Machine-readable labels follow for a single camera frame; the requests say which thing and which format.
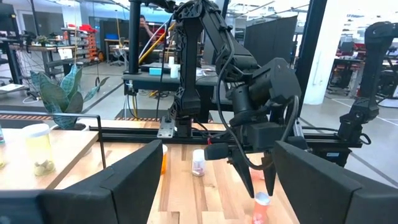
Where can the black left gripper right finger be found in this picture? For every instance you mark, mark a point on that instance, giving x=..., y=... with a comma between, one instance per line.
x=326, y=199

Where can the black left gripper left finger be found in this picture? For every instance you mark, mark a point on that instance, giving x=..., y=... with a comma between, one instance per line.
x=124, y=199

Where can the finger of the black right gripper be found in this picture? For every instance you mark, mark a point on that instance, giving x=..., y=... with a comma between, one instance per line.
x=244, y=174
x=269, y=174

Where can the small clear bottle green label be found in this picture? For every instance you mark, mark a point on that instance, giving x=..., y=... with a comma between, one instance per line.
x=198, y=165

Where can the orange vial white cap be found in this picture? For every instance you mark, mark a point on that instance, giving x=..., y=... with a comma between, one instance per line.
x=164, y=158

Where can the yellow-green vial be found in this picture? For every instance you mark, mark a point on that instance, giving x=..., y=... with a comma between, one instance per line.
x=38, y=152

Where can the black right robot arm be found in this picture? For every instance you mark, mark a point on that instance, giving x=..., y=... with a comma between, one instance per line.
x=188, y=62

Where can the black controller box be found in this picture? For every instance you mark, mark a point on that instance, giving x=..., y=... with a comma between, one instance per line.
x=332, y=155

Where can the black partition panel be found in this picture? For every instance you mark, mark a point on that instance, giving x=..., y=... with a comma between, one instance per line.
x=270, y=40

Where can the white plastic container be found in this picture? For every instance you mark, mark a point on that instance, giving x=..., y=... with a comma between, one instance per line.
x=174, y=71

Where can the dark grey desk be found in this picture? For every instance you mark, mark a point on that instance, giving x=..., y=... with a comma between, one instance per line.
x=149, y=81

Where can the green snake plant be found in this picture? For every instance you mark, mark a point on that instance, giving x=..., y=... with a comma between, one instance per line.
x=53, y=96

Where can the teal box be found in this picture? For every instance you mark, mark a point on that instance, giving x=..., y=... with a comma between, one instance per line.
x=155, y=71

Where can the yellow diagonal pole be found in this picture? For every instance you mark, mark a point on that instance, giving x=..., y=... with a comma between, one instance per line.
x=157, y=43

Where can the person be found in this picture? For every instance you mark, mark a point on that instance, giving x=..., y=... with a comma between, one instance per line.
x=143, y=34

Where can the black desk pole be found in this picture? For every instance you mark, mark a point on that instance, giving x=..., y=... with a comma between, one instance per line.
x=135, y=37

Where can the wooden shelf black metal frame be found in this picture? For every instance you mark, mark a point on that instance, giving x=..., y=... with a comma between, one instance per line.
x=71, y=146

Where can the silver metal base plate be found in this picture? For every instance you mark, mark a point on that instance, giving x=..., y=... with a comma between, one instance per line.
x=166, y=127

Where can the black metal rig frame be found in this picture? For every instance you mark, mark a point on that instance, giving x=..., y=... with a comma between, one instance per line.
x=311, y=46

